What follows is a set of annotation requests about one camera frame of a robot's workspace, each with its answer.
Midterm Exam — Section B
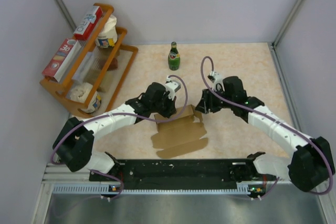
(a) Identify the red white box upper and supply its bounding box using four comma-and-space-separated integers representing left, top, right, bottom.
73, 5, 103, 40

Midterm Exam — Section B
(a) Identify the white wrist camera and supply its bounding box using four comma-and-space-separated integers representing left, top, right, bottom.
164, 77, 181, 100
208, 71, 224, 91

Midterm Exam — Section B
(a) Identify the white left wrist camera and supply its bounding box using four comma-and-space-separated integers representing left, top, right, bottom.
164, 77, 181, 100

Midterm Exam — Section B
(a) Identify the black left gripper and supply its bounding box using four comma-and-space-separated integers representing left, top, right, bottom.
151, 91, 176, 119

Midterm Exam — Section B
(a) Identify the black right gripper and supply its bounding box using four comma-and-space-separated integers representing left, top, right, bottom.
195, 86, 235, 114

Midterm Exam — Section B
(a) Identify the green glass bottle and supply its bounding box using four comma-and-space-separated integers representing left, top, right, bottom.
168, 41, 180, 71

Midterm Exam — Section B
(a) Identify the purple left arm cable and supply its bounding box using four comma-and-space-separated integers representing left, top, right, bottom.
49, 75, 188, 201

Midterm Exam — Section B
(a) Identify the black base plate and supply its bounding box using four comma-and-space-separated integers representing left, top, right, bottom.
89, 158, 263, 190

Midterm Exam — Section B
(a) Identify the red white box lower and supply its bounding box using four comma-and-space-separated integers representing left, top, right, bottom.
42, 38, 81, 82

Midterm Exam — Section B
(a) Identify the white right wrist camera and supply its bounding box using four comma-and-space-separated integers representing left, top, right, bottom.
208, 71, 224, 91

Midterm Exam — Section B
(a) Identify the red white box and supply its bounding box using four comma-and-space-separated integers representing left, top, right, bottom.
73, 5, 103, 40
42, 38, 81, 82

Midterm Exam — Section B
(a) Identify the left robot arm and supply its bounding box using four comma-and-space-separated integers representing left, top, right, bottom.
53, 81, 181, 180

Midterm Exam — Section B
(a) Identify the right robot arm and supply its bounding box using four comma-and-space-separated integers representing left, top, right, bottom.
196, 71, 335, 192

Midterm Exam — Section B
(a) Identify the grey cable duct rail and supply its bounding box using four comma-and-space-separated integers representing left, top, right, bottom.
41, 163, 329, 195

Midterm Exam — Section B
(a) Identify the orange wooden rack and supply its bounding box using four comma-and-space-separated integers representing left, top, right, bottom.
40, 3, 138, 118

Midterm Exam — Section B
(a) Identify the brown cardboard box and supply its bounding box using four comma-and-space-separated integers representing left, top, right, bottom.
151, 105, 208, 159

